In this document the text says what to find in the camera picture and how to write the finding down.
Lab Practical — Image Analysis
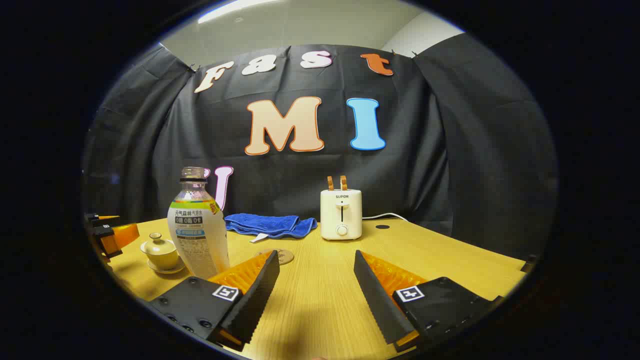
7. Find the pale yellow teacup lid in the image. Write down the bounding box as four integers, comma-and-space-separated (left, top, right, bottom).
141, 232, 177, 256

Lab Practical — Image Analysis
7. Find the pale yellow saucer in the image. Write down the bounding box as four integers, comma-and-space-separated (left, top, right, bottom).
147, 257, 187, 275

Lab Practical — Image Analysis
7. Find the cream toaster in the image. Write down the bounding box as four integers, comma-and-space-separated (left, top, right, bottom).
320, 189, 363, 241

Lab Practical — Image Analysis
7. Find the clear labelled water bottle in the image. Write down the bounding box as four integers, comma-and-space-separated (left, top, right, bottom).
167, 167, 231, 280

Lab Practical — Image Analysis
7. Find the blue towel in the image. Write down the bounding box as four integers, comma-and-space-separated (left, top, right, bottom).
224, 213, 318, 244

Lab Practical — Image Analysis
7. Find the round cork coaster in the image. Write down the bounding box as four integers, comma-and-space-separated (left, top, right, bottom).
253, 248, 295, 266

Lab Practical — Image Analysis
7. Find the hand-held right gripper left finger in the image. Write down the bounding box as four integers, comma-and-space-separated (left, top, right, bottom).
148, 250, 281, 352

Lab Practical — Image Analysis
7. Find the black backdrop cloth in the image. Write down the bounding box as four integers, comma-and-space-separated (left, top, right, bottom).
82, 32, 558, 241

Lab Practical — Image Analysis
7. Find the pale yellow teacup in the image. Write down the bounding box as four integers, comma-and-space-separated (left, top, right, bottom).
140, 245, 179, 271

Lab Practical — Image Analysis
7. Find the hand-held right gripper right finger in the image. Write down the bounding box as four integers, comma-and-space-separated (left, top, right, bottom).
353, 250, 503, 353

